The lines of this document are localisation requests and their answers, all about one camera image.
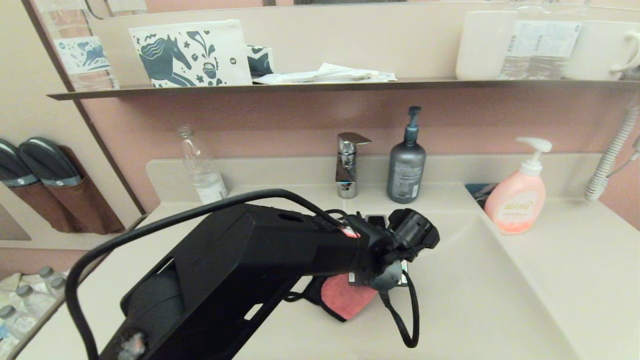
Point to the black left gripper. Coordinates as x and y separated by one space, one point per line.
387 277

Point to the pink towel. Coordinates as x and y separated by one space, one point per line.
345 302

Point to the chrome faucet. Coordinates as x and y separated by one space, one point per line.
345 170

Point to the beige sink basin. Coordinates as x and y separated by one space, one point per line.
475 300

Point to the dark grey pump bottle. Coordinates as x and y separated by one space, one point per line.
405 170

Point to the pink soap pump bottle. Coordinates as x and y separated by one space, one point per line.
516 200

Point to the clear empty plastic bottle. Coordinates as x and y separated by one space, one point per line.
207 185

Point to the white paper packets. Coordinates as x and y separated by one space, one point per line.
327 75

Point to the clear labelled water bottle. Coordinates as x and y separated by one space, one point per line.
542 45

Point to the white horse print pouch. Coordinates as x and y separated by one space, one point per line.
189 55

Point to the brown slipper holder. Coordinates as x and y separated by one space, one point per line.
40 210
90 205

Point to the plastic water bottle grey cap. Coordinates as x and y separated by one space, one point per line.
7 315
57 284
46 272
25 295

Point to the dark grey slipper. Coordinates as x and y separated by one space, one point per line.
12 167
47 161

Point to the clear bottle horse label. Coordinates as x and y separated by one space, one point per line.
79 55

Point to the dark metal wall shelf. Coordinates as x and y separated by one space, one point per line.
250 89

